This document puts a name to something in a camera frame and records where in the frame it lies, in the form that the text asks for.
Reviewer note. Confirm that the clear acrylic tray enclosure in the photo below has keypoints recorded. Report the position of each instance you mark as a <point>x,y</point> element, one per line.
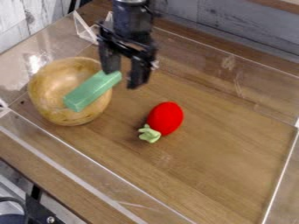
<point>225,170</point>

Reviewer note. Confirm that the green rectangular block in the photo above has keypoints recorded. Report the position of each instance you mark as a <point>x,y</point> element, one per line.
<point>90,90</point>

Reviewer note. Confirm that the red plush strawberry toy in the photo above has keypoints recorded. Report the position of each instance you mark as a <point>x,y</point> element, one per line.
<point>162,122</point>

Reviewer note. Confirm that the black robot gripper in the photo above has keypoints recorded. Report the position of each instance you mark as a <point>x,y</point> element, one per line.
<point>126,36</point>

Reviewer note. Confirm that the brown wooden bowl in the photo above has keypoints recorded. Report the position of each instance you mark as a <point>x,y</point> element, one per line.
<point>53,82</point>

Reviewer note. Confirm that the black clamp with cable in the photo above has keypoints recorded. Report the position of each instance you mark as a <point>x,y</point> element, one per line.
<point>35,212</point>

